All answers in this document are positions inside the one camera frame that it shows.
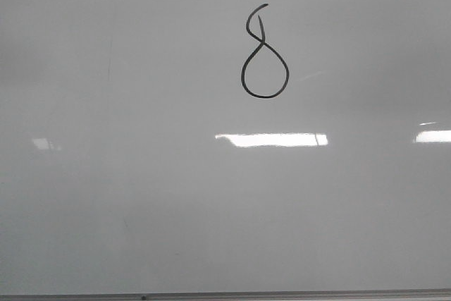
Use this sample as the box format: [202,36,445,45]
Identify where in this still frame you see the white glossy whiteboard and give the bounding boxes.
[1,0,450,295]

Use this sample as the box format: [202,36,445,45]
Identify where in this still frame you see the grey aluminium whiteboard frame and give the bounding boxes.
[1,288,450,300]

